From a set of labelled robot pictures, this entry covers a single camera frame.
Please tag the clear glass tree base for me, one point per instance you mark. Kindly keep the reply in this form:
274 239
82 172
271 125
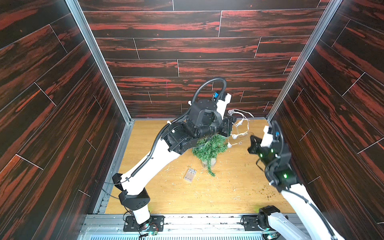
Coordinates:
209 163

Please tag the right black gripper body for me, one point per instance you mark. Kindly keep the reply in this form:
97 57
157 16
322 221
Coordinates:
256 147

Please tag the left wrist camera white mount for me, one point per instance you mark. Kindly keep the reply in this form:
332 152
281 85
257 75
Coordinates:
222 102

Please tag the aluminium front rail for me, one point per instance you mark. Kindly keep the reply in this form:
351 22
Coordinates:
201 227

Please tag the clear battery box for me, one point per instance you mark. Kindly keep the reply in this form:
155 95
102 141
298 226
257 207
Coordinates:
190 175

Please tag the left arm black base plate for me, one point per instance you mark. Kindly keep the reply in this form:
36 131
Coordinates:
154 224

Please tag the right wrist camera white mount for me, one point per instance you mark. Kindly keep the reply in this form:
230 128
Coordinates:
272 134

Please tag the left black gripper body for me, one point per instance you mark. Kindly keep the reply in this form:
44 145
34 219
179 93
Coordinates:
221 129

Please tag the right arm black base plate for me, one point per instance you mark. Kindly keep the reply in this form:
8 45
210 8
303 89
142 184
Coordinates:
256 223

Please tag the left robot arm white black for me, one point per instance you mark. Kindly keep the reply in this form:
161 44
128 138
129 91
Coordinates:
204 119

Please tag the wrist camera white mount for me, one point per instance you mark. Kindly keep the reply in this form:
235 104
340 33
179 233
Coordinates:
222 102
272 134

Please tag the small green christmas tree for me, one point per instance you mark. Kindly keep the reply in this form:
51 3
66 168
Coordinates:
210 148

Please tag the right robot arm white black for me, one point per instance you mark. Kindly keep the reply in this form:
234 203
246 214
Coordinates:
275 155

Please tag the white string lights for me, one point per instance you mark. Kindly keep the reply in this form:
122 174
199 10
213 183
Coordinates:
242 113

